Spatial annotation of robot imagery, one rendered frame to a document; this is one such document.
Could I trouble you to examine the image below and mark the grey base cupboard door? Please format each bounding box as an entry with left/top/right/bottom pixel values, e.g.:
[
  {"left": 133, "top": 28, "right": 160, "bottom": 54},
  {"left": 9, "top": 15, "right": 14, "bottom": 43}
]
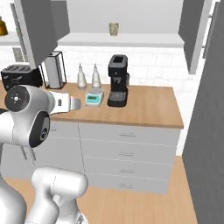
[{"left": 0, "top": 135, "right": 86, "bottom": 179}]

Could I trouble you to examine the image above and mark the amber bottle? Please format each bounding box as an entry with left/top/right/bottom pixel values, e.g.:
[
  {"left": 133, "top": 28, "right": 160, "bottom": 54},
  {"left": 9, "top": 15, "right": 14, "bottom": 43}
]
[{"left": 0, "top": 16, "right": 9, "bottom": 38}]

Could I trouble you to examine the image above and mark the black coffee machine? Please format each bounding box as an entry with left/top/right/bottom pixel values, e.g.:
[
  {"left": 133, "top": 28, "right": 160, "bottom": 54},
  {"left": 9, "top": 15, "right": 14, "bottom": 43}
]
[{"left": 106, "top": 53, "right": 130, "bottom": 109}]

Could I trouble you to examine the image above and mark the silver cabinet door handle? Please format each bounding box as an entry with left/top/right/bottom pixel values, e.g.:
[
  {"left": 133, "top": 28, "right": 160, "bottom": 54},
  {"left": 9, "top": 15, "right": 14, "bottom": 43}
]
[{"left": 202, "top": 2, "right": 220, "bottom": 60}]

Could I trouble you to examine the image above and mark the clear drinking glass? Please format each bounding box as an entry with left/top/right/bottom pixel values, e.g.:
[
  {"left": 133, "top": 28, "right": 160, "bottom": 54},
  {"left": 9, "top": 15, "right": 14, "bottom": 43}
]
[{"left": 108, "top": 22, "right": 120, "bottom": 38}]

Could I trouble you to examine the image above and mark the grey cabinet door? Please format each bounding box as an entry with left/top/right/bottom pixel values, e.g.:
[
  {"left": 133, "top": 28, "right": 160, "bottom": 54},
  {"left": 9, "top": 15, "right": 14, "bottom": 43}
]
[
  {"left": 13, "top": 0, "right": 71, "bottom": 70},
  {"left": 178, "top": 0, "right": 214, "bottom": 75}
]

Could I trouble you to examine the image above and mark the black toaster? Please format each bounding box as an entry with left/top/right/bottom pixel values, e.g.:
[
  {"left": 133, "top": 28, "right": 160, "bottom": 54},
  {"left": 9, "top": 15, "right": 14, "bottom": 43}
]
[{"left": 0, "top": 64, "right": 45, "bottom": 92}]

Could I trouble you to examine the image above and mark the white wall cabinet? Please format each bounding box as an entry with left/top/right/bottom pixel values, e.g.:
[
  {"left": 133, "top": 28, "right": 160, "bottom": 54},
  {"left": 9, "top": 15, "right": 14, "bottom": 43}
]
[{"left": 56, "top": 0, "right": 187, "bottom": 49}]

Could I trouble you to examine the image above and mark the dark grey tall cabinet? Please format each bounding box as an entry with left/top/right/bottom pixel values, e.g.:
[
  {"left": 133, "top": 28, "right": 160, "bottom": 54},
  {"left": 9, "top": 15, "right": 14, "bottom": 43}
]
[{"left": 181, "top": 0, "right": 224, "bottom": 224}]

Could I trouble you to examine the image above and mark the white wall shelf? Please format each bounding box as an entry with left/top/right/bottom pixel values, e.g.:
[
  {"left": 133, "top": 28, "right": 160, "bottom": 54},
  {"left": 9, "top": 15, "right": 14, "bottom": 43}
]
[{"left": 0, "top": 31, "right": 22, "bottom": 46}]

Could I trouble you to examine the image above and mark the grey glass bottle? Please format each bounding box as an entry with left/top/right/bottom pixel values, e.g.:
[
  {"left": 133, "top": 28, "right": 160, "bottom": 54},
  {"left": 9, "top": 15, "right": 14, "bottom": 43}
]
[
  {"left": 76, "top": 62, "right": 88, "bottom": 91},
  {"left": 90, "top": 62, "right": 102, "bottom": 89}
]

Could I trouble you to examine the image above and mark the small grey drawer front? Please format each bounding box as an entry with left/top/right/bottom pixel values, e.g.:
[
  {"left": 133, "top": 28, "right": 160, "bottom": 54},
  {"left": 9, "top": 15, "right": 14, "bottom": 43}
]
[{"left": 48, "top": 119, "right": 81, "bottom": 141}]

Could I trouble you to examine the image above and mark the white kitchen scale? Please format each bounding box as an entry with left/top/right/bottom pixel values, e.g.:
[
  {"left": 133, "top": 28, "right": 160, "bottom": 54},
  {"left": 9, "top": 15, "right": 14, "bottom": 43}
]
[{"left": 84, "top": 88, "right": 105, "bottom": 108}]

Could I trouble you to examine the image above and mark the silver cupboard door handle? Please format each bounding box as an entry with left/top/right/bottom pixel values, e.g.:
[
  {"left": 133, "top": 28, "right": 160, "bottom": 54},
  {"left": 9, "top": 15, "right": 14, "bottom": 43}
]
[{"left": 19, "top": 145, "right": 38, "bottom": 162}]

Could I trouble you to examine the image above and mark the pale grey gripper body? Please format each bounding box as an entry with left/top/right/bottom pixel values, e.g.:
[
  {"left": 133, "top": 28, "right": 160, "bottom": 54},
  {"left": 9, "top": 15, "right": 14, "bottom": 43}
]
[{"left": 68, "top": 97, "right": 83, "bottom": 113}]

